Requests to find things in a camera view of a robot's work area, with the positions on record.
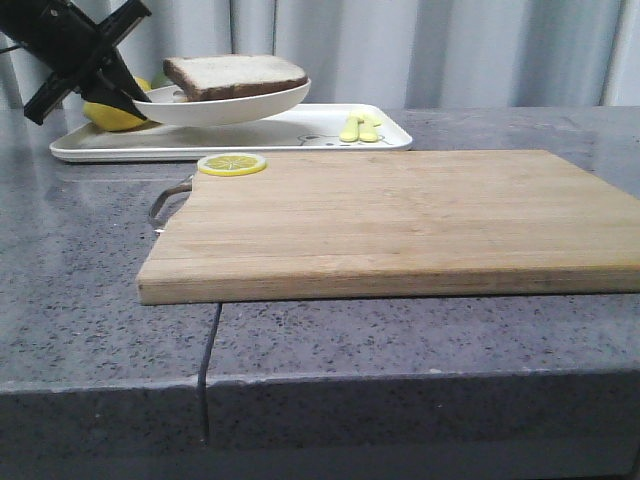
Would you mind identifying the green lime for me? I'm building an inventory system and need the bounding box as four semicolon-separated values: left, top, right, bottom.
150;71;173;89

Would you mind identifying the white plate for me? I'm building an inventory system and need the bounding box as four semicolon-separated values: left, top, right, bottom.
133;79;311;127

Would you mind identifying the yellow lemon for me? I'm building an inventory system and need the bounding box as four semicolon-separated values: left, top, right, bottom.
83;102;149;132
134;77;152;92

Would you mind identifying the lemon slice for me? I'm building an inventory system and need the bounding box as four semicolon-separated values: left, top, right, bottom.
197;153;267;177

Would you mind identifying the metal cutting board handle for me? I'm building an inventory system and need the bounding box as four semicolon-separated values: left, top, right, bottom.
147;175;194;235

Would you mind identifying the grey curtain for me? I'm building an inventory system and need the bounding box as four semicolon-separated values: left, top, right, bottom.
0;0;640;112

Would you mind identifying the white bear tray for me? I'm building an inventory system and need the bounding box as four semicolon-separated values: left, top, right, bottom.
50;104;413;163

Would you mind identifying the wooden cutting board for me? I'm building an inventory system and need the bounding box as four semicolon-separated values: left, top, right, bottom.
137;150;639;305

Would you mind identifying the white bread slice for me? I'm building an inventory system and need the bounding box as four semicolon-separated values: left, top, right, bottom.
163;54;308;101

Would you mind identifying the yellow plastic fork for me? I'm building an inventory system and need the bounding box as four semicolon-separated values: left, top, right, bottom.
339;110;365;143

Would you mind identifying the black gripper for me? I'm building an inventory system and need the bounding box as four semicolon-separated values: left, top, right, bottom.
1;1;151;124

